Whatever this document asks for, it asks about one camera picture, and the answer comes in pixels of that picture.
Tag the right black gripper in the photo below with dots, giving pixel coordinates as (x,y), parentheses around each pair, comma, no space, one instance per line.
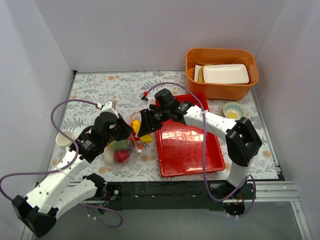
(150,120)

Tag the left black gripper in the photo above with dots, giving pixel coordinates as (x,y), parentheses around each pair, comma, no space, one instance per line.
(119,128)

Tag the green orange mango toy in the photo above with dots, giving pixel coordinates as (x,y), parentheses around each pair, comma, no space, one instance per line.
(119,145)

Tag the yellow corn toy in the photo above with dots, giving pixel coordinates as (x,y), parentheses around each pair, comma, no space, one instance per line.
(136,124)

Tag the clear zip top bag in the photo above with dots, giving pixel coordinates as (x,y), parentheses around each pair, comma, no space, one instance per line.
(135,146)

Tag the red apple toy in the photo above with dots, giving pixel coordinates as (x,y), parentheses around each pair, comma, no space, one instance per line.
(121,156)

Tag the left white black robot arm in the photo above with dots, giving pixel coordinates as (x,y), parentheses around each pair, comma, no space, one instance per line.
(40,209)

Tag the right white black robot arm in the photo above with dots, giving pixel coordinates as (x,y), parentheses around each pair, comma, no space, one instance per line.
(242,140)

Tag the red plastic tray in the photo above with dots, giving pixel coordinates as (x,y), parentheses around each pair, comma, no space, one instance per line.
(180,150)

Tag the white cup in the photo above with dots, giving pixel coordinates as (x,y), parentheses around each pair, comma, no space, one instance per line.
(63,141)

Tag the yellow plates in bin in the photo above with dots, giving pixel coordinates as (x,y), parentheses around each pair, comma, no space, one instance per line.
(199,73)

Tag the small patterned bowl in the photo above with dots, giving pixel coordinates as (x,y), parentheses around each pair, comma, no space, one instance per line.
(234,111)

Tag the white rectangular plate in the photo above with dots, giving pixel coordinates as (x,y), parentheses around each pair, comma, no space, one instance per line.
(225,74)

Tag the orange plastic bin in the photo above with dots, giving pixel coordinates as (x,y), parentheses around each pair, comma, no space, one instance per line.
(220,56)

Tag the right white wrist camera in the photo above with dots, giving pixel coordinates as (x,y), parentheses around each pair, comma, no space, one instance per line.
(151,102)

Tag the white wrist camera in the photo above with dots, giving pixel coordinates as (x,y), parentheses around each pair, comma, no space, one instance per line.
(151,102)
(109,106)

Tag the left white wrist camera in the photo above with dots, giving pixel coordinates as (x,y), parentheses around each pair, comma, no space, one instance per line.
(109,106)

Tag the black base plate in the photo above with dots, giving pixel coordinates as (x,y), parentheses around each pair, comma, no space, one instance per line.
(169,195)

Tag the aluminium frame rail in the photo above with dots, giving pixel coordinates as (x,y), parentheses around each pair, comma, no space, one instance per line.
(264,191)

